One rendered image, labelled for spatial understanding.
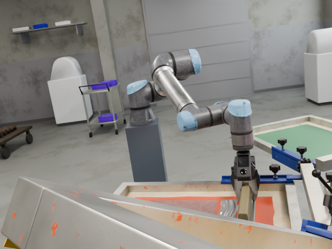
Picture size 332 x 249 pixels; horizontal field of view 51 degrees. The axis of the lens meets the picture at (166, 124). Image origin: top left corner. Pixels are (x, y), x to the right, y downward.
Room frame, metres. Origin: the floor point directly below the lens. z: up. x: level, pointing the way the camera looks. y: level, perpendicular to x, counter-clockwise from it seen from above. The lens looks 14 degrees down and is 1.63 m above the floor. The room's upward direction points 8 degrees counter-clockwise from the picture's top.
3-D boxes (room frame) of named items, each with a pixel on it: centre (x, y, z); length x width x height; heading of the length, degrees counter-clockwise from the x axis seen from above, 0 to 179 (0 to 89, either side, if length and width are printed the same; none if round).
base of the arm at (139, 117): (1.91, 0.13, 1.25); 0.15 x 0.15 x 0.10
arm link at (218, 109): (1.24, -0.21, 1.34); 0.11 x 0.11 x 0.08; 18
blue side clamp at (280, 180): (1.39, -0.35, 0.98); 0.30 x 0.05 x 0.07; 73
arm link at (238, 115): (1.15, -0.25, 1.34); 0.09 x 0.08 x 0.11; 18
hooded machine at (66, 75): (8.37, 2.18, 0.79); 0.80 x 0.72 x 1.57; 87
